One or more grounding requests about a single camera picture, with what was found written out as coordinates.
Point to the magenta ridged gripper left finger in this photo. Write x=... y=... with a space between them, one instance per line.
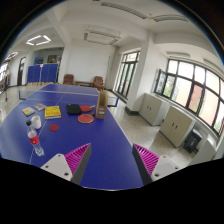
x=70 y=166

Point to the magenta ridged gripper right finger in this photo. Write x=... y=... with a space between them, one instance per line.
x=151 y=166

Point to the clear water bottle red label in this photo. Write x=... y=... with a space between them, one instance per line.
x=34 y=139

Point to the small red round lid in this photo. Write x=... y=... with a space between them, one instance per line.
x=54 y=127

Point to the white cabinet near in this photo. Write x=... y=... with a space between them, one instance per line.
x=176 y=126

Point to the white cabinet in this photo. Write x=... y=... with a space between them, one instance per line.
x=153 y=109
x=176 y=126

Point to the black bin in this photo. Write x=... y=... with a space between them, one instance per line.
x=192 y=140

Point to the red table tennis paddle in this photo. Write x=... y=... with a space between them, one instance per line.
x=85 y=118

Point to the yellow book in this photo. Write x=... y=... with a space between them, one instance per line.
x=52 y=112

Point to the white paper cup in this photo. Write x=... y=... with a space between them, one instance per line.
x=36 y=122

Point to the black paddle case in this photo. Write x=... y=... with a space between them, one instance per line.
x=73 y=109

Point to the white cabinet far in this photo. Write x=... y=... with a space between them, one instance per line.
x=153 y=109

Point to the grey small booklet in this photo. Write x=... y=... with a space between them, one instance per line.
x=39 y=106

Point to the brown cardboard box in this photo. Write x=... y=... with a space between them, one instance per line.
x=102 y=105

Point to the colourful small book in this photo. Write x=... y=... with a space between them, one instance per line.
x=28 y=111

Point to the small wooden coffee table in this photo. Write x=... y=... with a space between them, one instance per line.
x=83 y=83

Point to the left brown armchair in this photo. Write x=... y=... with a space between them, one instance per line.
x=68 y=79

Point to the brown armchair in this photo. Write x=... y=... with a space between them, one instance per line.
x=68 y=79
x=99 y=83

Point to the right brown armchair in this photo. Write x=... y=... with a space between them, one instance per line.
x=99 y=83

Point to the folded blue table tennis table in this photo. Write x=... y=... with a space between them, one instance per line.
x=42 y=73

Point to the square ceiling light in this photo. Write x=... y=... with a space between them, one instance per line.
x=38 y=40

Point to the ceiling air conditioner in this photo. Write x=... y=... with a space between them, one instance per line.
x=100 y=37

